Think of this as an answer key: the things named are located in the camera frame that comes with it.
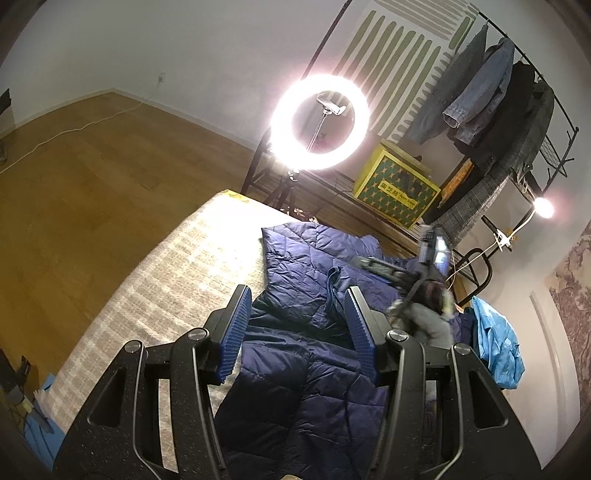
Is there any black hanging coat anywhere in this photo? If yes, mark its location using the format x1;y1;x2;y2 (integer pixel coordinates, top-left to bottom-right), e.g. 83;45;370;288
455;60;537;172

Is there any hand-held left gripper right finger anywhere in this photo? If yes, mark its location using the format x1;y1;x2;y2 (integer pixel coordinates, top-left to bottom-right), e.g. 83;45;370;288
345;285;543;480

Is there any black metal chair frame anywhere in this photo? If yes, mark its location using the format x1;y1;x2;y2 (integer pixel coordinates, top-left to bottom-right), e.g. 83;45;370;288
455;247;493;306

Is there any ring light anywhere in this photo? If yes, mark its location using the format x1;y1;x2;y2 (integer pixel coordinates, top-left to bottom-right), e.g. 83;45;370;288
269;76;370;172

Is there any green striped wall poster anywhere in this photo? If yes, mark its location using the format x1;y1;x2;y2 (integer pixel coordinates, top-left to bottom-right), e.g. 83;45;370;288
339;0;481;145

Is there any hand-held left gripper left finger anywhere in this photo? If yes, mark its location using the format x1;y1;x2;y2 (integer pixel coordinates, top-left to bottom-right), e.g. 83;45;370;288
53;284;254;480

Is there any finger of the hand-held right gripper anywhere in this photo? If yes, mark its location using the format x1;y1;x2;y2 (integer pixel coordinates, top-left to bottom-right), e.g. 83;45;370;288
385;268;423;292
352;255;402;278

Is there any bed with striped beige cover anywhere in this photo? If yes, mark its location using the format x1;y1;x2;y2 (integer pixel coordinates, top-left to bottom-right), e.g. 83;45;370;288
34;188;282;437

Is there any phone holder clamp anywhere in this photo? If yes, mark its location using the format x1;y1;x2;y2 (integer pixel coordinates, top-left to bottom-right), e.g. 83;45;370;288
316;92;348;117

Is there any light blue garment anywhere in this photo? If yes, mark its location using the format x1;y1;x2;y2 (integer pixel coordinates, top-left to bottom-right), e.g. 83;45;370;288
470;295;526;391

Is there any navy blue puffer jacket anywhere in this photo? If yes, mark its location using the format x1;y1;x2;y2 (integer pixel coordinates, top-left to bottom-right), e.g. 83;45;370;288
215;222;465;480

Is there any yellow cardboard box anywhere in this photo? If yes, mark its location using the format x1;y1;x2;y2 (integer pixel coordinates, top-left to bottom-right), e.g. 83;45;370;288
353;141;441;230

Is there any black tripod stand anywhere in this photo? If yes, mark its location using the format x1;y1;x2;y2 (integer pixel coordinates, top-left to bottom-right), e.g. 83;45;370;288
276;115;326;220

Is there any dark grey hanging jacket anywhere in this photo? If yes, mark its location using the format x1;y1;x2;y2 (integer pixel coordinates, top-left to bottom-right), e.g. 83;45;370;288
409;23;489;145

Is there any patterned wall tapestry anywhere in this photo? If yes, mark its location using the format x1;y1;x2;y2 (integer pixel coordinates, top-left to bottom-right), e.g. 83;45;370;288
547;237;591;374

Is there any grey checked hanging coat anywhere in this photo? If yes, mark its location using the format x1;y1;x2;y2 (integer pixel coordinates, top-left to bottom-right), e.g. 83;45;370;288
425;78;556;234

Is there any orange patterned cloth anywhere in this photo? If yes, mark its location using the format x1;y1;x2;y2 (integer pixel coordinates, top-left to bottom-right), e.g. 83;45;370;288
438;161;474;209

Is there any blue denim hanging jacket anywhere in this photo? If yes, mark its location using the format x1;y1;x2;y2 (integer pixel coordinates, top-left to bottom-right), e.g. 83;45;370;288
443;37;516;145

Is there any white floor cable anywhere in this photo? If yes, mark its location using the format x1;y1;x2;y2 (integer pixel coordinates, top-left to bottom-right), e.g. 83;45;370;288
0;76;164;175

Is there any small clip lamp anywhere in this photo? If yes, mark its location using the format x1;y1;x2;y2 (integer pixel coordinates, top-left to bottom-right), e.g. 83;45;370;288
494;195;556;252

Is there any black metal clothes rack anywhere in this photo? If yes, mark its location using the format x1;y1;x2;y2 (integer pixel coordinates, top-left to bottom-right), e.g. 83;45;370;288
241;0;581;298

